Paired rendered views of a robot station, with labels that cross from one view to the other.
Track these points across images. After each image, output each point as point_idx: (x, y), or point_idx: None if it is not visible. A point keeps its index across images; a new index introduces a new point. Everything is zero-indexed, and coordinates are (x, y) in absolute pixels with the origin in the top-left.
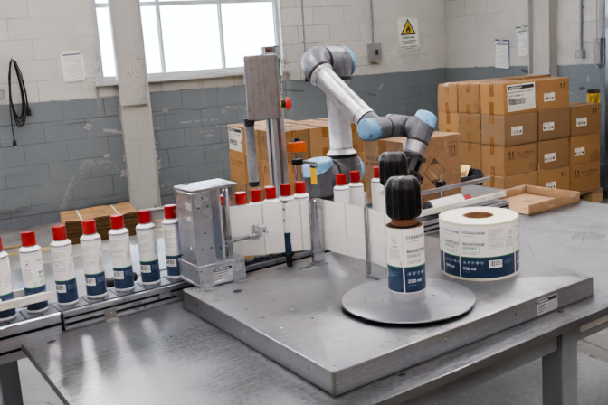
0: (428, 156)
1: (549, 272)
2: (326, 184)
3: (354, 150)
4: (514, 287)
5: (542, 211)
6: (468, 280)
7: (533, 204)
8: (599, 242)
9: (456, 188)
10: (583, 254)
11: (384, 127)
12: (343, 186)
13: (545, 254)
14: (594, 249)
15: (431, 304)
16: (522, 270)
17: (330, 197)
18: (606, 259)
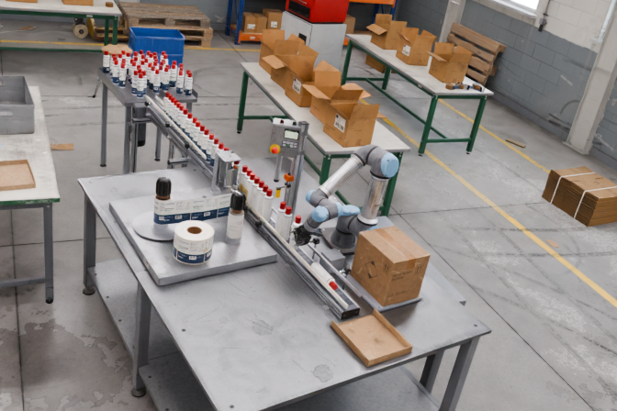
0: (370, 256)
1: (173, 269)
2: (339, 222)
3: (364, 220)
4: (160, 253)
5: (339, 335)
6: None
7: (334, 323)
8: (244, 326)
9: (381, 295)
10: (224, 310)
11: (311, 200)
12: (279, 208)
13: (232, 297)
14: (230, 317)
15: (149, 227)
16: (181, 263)
17: (340, 231)
18: (210, 314)
